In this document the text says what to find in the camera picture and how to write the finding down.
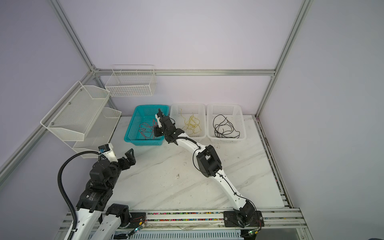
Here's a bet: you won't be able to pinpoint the red cable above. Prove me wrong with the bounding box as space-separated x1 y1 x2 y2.
137 119 160 140

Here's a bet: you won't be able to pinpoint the white plastic basket right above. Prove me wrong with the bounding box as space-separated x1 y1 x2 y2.
207 103 247 144

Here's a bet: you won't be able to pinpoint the white mesh shelf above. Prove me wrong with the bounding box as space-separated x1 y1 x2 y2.
72 107 122 153
40 81 110 142

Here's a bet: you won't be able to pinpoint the white wire wall basket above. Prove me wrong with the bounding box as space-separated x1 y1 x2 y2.
105 65 157 98

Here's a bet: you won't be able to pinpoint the white plastic basket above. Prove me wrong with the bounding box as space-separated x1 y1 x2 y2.
170 103 207 142
207 103 247 144

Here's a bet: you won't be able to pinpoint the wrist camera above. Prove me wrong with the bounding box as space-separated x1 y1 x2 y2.
156 109 164 128
98 143 118 162

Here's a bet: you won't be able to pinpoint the aluminium frame profiles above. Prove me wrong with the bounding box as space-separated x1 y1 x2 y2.
0 0 314 240

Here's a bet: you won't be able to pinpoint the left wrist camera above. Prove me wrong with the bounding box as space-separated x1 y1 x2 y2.
98 143 118 162

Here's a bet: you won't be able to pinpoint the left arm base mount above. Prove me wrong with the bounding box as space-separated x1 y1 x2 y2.
104 204 147 229

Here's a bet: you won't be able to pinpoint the white plastic basket middle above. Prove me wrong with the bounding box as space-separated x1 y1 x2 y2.
170 103 207 142

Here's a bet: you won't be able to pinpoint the white mesh upper shelf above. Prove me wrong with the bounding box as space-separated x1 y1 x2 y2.
40 81 110 142

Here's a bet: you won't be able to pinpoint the yellow cable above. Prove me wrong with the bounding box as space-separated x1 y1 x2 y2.
178 108 202 135

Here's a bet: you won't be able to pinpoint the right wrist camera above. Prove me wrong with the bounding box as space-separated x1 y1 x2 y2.
156 109 164 128

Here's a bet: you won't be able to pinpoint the black cable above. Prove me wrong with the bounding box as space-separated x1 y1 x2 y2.
212 113 241 140

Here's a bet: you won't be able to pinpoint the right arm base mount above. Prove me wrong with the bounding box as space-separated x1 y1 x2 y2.
223 200 265 228

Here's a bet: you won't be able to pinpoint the teal plastic basket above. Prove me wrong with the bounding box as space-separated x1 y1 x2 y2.
124 105 170 146

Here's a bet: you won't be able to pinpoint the front rail with cables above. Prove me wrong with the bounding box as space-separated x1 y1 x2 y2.
55 209 313 240

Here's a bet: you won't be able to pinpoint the white mesh lower shelf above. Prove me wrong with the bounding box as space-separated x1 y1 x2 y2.
72 107 122 153

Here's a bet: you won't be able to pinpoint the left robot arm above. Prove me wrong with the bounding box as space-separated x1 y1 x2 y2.
58 145 136 240

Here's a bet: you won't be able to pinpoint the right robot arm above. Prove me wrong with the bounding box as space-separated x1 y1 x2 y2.
154 111 259 225

